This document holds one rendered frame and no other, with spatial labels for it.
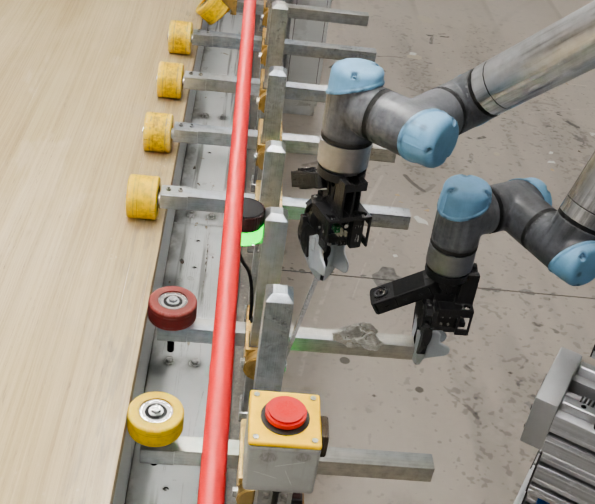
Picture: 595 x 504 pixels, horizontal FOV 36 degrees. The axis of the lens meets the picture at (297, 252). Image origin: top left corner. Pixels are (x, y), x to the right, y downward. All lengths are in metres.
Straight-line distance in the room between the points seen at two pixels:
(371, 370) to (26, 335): 1.53
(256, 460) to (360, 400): 1.82
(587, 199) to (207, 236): 1.06
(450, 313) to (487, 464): 1.17
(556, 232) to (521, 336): 1.72
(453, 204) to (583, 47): 0.33
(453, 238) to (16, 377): 0.68
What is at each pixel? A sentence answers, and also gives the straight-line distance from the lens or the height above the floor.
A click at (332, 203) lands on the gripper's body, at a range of 1.34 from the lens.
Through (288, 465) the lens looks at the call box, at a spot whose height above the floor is 1.19.
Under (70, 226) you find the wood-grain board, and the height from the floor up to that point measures 0.90.
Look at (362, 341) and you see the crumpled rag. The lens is 1.53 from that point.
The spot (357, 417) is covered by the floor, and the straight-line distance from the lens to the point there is 2.64.
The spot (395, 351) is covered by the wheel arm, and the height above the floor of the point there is 0.85.
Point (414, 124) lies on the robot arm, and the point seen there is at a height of 1.33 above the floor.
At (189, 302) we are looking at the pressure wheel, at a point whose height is 0.91.
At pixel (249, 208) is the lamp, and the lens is 1.34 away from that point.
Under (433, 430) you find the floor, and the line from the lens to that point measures 2.66.
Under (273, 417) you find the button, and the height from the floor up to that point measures 1.23.
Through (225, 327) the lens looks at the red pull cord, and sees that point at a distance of 0.33.
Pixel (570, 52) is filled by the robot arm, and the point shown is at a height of 1.45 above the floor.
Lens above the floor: 1.86
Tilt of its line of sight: 35 degrees down
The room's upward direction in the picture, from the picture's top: 8 degrees clockwise
